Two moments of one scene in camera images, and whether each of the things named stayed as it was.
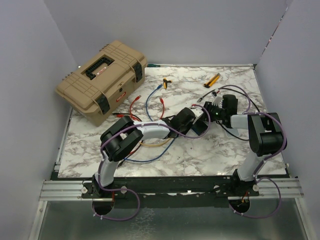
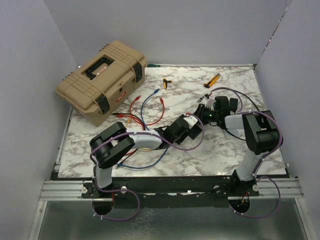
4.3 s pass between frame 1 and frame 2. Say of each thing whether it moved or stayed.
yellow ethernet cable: moved
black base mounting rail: stayed
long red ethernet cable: stayed
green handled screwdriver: stayed
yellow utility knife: stayed
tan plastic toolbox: stayed
